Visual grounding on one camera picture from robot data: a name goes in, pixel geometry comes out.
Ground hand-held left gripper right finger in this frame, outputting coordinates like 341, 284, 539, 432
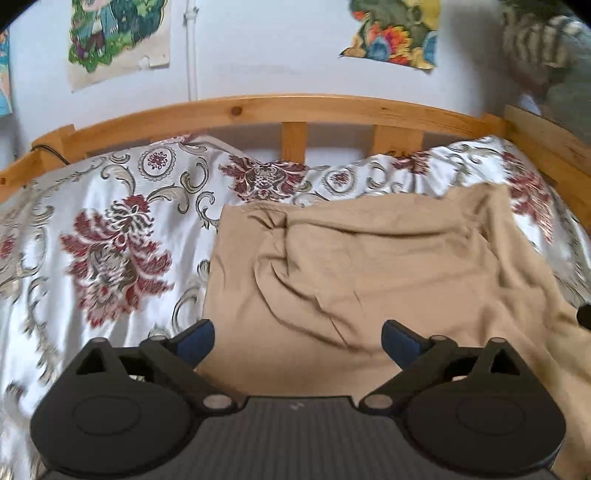
360, 320, 527, 412

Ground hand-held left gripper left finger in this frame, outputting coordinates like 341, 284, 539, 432
74, 318, 239, 412

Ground tan hooded jacket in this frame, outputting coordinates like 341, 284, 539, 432
194, 185, 591, 425

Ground plastic bag of clothes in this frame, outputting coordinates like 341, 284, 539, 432
501, 0, 591, 130

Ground white floral bedspread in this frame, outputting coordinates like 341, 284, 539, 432
0, 134, 591, 480

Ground blond cartoon figure poster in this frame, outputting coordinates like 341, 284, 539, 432
68, 0, 171, 93

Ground curled cartoon girl poster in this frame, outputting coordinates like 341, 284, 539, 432
0, 30, 12, 116

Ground black cable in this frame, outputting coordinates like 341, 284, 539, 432
31, 144, 70, 165

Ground wooden bed frame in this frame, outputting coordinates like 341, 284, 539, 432
0, 95, 591, 217

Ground white wall pipe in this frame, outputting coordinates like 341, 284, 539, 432
184, 0, 200, 101

